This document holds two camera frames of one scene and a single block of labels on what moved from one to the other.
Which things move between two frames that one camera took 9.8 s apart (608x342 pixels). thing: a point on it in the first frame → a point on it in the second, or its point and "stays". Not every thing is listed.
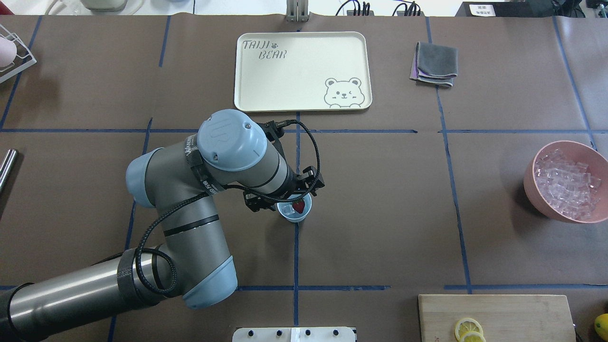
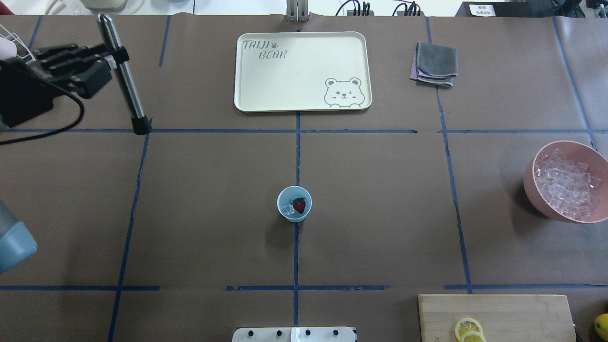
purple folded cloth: [414, 73] stays
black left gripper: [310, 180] → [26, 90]
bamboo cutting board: [504, 318] stays
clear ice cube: [288, 209] stays
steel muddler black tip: [6, 167] → [141, 123]
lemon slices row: [469, 329] stays
